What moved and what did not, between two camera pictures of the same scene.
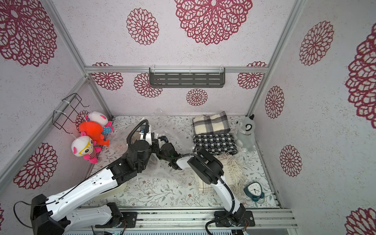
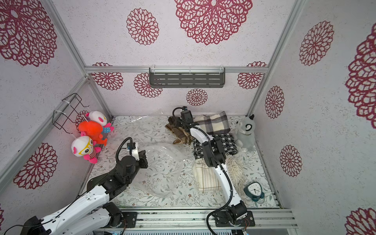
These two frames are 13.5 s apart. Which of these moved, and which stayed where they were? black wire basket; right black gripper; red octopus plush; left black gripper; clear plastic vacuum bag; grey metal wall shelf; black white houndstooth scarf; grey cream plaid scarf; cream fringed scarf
Moved: right black gripper; clear plastic vacuum bag; left black gripper
Stayed: red octopus plush; black white houndstooth scarf; black wire basket; grey metal wall shelf; grey cream plaid scarf; cream fringed scarf
